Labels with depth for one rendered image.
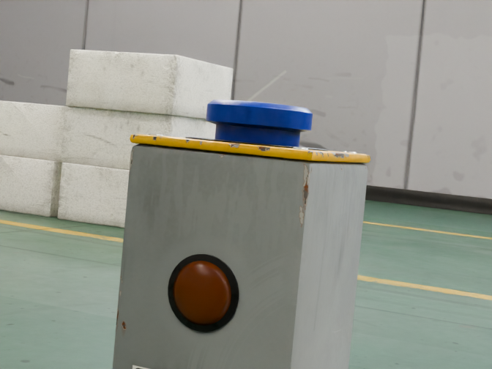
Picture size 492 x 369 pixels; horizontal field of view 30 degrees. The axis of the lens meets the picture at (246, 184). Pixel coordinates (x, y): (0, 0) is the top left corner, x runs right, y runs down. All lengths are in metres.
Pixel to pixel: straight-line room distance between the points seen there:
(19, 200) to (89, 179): 0.29
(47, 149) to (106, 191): 0.28
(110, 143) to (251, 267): 2.59
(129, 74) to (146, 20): 3.52
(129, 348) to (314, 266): 0.07
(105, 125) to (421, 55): 3.01
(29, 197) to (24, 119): 0.26
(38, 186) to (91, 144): 0.24
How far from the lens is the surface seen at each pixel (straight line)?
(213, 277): 0.31
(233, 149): 0.31
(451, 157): 5.48
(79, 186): 2.93
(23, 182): 3.08
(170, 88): 2.78
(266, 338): 0.31
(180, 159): 0.32
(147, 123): 2.82
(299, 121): 0.33
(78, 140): 2.96
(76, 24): 6.68
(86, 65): 2.95
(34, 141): 3.08
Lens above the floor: 0.32
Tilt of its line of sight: 3 degrees down
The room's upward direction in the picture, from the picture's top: 5 degrees clockwise
